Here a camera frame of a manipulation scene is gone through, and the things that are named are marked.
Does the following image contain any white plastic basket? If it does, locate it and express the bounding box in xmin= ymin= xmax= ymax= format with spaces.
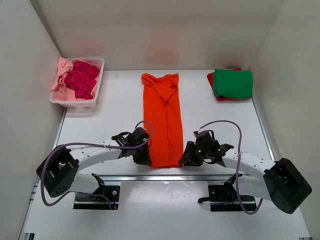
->
xmin=49 ymin=56 xmax=105 ymax=109

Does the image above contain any orange t-shirt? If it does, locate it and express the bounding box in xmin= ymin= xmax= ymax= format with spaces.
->
xmin=141 ymin=73 xmax=184 ymax=168

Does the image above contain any magenta t-shirt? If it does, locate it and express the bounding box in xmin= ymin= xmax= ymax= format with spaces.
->
xmin=64 ymin=60 xmax=101 ymax=100

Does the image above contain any light pink t-shirt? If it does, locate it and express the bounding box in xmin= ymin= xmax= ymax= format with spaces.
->
xmin=50 ymin=56 xmax=103 ymax=102

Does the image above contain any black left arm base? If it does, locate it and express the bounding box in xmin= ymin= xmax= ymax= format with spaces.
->
xmin=69 ymin=173 xmax=120 ymax=210

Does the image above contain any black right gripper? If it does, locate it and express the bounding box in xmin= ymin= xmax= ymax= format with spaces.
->
xmin=178 ymin=141 xmax=210 ymax=167

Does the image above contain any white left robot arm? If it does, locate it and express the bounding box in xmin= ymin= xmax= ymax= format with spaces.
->
xmin=36 ymin=127 xmax=153 ymax=199

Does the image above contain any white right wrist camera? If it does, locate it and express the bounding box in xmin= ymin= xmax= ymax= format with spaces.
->
xmin=193 ymin=131 xmax=200 ymax=138

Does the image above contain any folded green t-shirt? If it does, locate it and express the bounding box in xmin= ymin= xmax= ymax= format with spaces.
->
xmin=212 ymin=69 xmax=254 ymax=99

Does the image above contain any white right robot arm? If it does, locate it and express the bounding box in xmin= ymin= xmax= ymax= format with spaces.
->
xmin=179 ymin=130 xmax=312 ymax=214

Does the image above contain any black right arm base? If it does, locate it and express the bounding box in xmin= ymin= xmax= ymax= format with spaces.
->
xmin=197 ymin=174 xmax=243 ymax=212

